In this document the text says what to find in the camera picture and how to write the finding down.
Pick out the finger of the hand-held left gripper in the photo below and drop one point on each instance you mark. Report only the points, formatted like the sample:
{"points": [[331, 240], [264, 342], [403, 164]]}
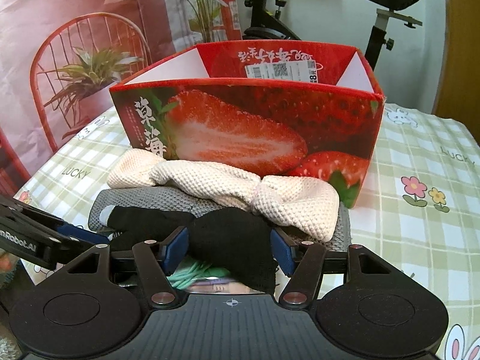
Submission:
{"points": [[82, 234]]}

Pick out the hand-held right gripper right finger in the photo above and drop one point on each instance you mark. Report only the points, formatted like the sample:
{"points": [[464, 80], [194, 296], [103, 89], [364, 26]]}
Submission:
{"points": [[283, 253]]}

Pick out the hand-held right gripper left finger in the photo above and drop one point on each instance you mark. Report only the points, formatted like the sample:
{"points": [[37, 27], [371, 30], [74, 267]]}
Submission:
{"points": [[174, 249]]}

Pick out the black sock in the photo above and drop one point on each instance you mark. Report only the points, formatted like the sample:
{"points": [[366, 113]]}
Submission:
{"points": [[232, 240]]}

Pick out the grey knit cloth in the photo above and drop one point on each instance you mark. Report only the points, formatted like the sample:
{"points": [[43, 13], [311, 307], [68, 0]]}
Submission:
{"points": [[150, 198]]}

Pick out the cream knit cloth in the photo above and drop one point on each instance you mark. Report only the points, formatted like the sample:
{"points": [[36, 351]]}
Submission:
{"points": [[210, 184]]}

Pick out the red strawberry cardboard box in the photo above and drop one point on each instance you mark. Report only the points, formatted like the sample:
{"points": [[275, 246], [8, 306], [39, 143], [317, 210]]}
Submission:
{"points": [[262, 120]]}

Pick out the checked rabbit print tablecloth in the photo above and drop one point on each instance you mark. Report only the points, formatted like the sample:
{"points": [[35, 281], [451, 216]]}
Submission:
{"points": [[412, 157]]}

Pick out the wooden door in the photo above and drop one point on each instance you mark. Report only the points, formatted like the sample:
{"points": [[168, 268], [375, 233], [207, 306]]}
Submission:
{"points": [[465, 45]]}

